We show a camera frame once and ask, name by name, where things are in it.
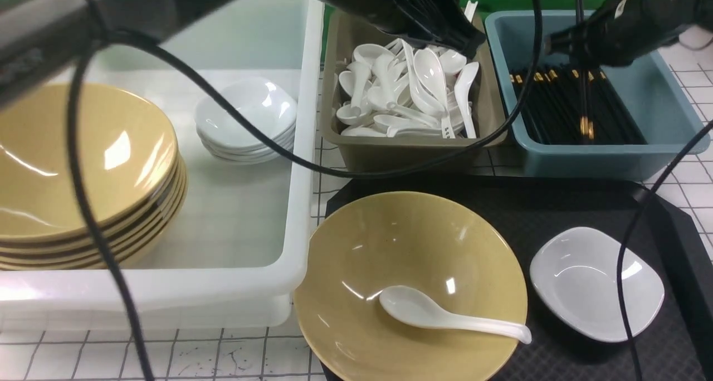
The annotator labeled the white square sauce dish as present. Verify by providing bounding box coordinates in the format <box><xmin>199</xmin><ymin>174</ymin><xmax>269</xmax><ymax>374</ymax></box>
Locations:
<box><xmin>529</xmin><ymin>227</ymin><xmax>665</xmax><ymax>343</ymax></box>

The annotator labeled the olive green spoon bin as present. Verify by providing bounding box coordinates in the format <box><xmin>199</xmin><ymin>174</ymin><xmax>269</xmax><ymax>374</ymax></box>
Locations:
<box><xmin>318</xmin><ymin>11</ymin><xmax>507</xmax><ymax>172</ymax></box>

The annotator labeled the stack of yellow bowls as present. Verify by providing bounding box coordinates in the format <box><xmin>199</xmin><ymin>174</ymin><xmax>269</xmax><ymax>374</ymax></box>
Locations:
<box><xmin>0</xmin><ymin>83</ymin><xmax>188</xmax><ymax>270</ymax></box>

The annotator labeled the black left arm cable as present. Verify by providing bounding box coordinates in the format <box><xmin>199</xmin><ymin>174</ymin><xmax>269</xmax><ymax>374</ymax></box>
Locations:
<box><xmin>66</xmin><ymin>0</ymin><xmax>544</xmax><ymax>381</ymax></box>

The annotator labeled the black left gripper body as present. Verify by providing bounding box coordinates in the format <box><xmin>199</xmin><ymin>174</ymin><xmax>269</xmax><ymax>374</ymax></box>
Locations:
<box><xmin>319</xmin><ymin>0</ymin><xmax>487</xmax><ymax>58</ymax></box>

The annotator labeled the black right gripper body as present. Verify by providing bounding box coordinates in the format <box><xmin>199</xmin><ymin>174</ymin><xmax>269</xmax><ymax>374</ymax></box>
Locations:
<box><xmin>545</xmin><ymin>0</ymin><xmax>712</xmax><ymax>67</ymax></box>

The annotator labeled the yellow noodle bowl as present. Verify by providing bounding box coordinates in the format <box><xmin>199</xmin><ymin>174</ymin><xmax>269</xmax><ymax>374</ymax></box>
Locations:
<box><xmin>294</xmin><ymin>192</ymin><xmax>528</xmax><ymax>380</ymax></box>

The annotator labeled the large white plastic tub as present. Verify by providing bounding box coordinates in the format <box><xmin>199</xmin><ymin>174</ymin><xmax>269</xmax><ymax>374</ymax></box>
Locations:
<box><xmin>0</xmin><ymin>0</ymin><xmax>325</xmax><ymax>330</ymax></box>

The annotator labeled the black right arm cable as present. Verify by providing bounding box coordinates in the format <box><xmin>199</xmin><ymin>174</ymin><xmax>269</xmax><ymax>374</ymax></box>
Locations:
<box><xmin>616</xmin><ymin>119</ymin><xmax>713</xmax><ymax>381</ymax></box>

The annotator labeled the stack of white sauce dishes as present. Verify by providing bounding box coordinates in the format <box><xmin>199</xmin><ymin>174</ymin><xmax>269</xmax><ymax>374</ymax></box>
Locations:
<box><xmin>194</xmin><ymin>76</ymin><xmax>297</xmax><ymax>165</ymax></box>

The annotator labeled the black chopstick gold tip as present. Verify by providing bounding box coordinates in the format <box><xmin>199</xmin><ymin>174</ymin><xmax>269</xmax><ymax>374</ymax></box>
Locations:
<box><xmin>575</xmin><ymin>0</ymin><xmax>591</xmax><ymax>144</ymax></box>
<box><xmin>580</xmin><ymin>67</ymin><xmax>595</xmax><ymax>143</ymax></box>

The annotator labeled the pile of white spoons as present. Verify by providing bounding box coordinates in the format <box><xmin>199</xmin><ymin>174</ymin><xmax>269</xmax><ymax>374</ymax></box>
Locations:
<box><xmin>332</xmin><ymin>38</ymin><xmax>481</xmax><ymax>139</ymax></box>

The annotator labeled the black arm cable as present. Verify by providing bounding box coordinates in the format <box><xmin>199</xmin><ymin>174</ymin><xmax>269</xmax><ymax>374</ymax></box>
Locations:
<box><xmin>66</xmin><ymin>0</ymin><xmax>544</xmax><ymax>381</ymax></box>
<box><xmin>616</xmin><ymin>119</ymin><xmax>713</xmax><ymax>381</ymax></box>

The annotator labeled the bundle of black chopsticks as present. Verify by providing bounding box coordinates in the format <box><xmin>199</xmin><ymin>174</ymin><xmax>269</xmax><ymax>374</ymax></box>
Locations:
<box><xmin>520</xmin><ymin>64</ymin><xmax>647</xmax><ymax>145</ymax></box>

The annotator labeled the black plastic serving tray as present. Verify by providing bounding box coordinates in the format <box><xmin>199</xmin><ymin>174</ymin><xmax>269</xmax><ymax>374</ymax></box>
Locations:
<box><xmin>326</xmin><ymin>174</ymin><xmax>711</xmax><ymax>380</ymax></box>

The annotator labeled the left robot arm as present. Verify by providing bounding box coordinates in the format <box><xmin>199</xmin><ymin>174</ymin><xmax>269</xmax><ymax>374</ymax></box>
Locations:
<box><xmin>1</xmin><ymin>0</ymin><xmax>486</xmax><ymax>105</ymax></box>

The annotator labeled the white ceramic soup spoon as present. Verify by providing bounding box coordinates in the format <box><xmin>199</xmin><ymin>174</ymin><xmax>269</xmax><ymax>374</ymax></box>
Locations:
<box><xmin>379</xmin><ymin>285</ymin><xmax>533</xmax><ymax>344</ymax></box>

